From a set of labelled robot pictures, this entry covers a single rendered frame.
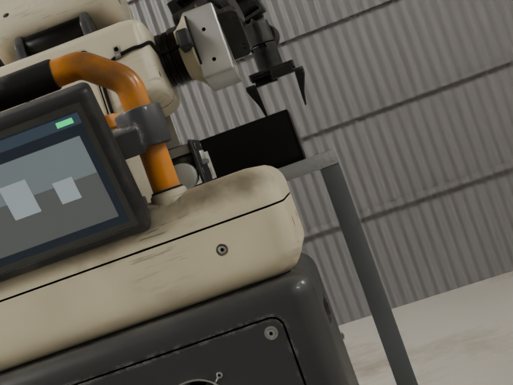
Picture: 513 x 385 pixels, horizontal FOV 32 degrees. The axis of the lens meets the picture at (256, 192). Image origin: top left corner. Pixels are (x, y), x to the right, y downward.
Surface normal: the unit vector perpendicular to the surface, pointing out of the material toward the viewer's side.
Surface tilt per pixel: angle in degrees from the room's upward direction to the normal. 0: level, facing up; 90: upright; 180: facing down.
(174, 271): 90
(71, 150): 115
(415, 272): 90
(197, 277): 90
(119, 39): 82
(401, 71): 90
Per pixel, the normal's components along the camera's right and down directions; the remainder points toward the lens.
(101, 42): -0.12, -0.09
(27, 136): 0.07, 0.43
